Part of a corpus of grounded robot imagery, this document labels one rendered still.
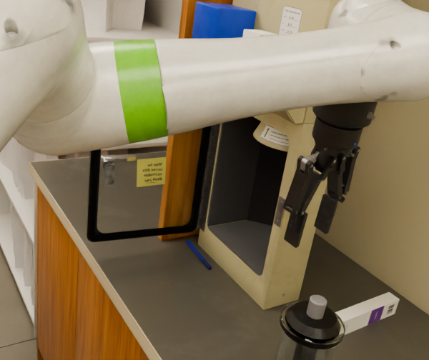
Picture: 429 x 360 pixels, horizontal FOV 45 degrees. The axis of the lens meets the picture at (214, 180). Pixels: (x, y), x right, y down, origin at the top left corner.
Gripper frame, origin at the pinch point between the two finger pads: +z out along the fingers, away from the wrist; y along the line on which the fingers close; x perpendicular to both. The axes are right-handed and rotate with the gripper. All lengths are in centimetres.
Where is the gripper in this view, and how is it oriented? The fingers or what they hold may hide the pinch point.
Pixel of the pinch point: (309, 223)
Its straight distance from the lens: 93.6
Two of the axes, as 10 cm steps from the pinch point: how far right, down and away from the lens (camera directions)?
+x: 6.3, 4.6, -6.2
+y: -7.6, 2.3, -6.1
